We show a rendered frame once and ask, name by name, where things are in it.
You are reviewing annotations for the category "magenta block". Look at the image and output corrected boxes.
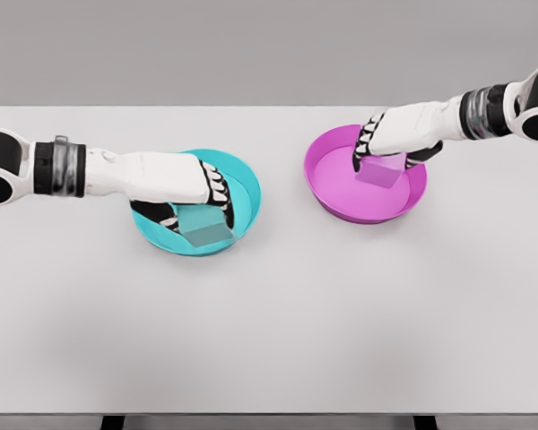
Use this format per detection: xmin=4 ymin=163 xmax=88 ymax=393
xmin=354 ymin=153 xmax=407 ymax=190

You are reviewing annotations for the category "cyan block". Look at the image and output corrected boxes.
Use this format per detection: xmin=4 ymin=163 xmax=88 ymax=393
xmin=177 ymin=204 xmax=236 ymax=249

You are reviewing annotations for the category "cyan plate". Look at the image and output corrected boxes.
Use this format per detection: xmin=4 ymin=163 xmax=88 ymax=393
xmin=129 ymin=148 xmax=263 ymax=258

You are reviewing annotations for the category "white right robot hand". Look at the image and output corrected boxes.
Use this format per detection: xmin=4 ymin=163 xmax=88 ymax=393
xmin=351 ymin=105 xmax=444 ymax=174

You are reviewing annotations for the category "magenta plate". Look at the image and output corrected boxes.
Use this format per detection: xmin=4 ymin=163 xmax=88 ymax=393
xmin=303 ymin=124 xmax=429 ymax=225

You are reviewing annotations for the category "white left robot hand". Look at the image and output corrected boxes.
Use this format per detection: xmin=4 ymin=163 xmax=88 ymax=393
xmin=124 ymin=150 xmax=236 ymax=234

